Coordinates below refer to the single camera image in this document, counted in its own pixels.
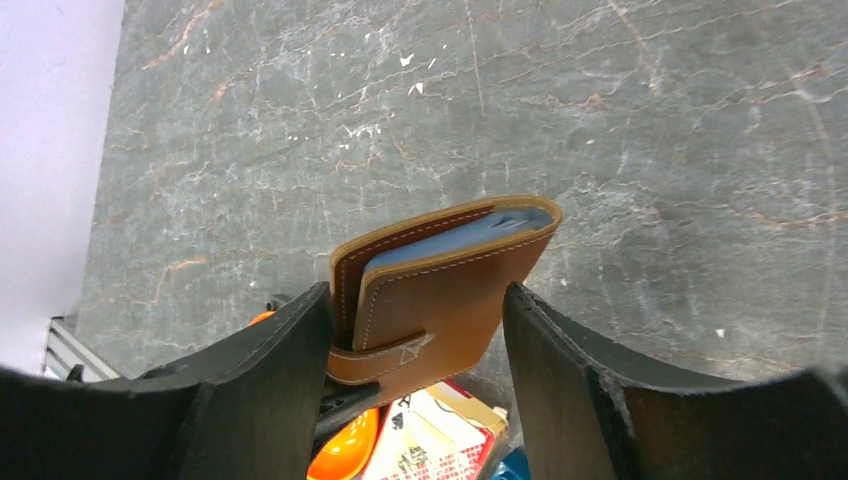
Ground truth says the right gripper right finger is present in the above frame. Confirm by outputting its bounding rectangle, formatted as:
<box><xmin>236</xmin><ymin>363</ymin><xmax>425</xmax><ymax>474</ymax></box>
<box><xmin>503</xmin><ymin>283</ymin><xmax>847</xmax><ymax>479</ymax></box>

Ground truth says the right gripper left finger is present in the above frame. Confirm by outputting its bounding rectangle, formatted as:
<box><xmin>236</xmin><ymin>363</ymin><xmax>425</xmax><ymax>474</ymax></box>
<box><xmin>1</xmin><ymin>282</ymin><xmax>332</xmax><ymax>479</ymax></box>

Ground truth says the playing card box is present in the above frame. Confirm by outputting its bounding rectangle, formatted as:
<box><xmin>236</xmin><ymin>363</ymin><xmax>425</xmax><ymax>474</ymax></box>
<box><xmin>360</xmin><ymin>381</ymin><xmax>509</xmax><ymax>480</ymax></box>

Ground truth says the blue building brick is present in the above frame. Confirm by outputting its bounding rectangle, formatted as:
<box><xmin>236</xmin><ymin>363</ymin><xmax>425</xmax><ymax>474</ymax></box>
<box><xmin>490</xmin><ymin>448</ymin><xmax>531</xmax><ymax>480</ymax></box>

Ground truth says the orange plastic loop toy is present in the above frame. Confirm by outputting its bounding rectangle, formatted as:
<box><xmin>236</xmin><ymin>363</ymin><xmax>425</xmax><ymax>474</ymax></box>
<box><xmin>248</xmin><ymin>309</ymin><xmax>382</xmax><ymax>480</ymax></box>

